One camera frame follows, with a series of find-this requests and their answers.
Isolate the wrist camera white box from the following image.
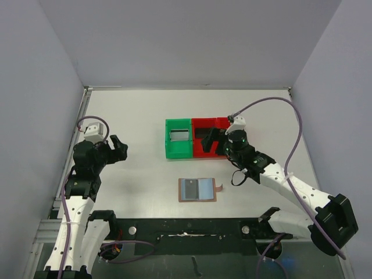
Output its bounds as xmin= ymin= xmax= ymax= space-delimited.
xmin=84 ymin=122 xmax=104 ymax=144
xmin=225 ymin=115 xmax=246 ymax=135

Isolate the right red plastic bin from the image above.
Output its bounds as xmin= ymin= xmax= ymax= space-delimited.
xmin=216 ymin=117 xmax=231 ymax=130

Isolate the brown leather card holder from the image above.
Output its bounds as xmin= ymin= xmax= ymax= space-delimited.
xmin=178 ymin=178 xmax=223 ymax=203

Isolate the red plastic bin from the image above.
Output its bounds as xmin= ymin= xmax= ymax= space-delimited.
xmin=216 ymin=117 xmax=231 ymax=130
xmin=191 ymin=117 xmax=221 ymax=158

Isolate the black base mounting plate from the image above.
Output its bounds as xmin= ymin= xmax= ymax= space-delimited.
xmin=105 ymin=218 xmax=279 ymax=256

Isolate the middle red plastic bin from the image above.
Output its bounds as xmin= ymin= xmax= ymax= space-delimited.
xmin=191 ymin=117 xmax=221 ymax=158

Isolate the aluminium front rail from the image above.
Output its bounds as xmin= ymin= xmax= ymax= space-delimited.
xmin=33 ymin=216 xmax=348 ymax=245

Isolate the black card in bin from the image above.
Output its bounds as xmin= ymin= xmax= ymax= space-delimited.
xmin=194 ymin=127 xmax=209 ymax=139

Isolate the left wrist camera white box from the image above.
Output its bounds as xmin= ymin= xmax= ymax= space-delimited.
xmin=84 ymin=122 xmax=104 ymax=144

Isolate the green plastic bin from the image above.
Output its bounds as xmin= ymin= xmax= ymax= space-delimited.
xmin=165 ymin=118 xmax=193 ymax=159

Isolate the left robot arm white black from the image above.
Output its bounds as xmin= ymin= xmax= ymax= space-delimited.
xmin=34 ymin=135 xmax=128 ymax=278

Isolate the dark grey card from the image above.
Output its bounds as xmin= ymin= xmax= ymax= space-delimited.
xmin=184 ymin=179 xmax=199 ymax=200

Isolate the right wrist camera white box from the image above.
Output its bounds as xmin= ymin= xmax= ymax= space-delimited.
xmin=225 ymin=115 xmax=246 ymax=135

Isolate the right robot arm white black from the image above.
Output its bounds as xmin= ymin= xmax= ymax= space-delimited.
xmin=201 ymin=128 xmax=359 ymax=259

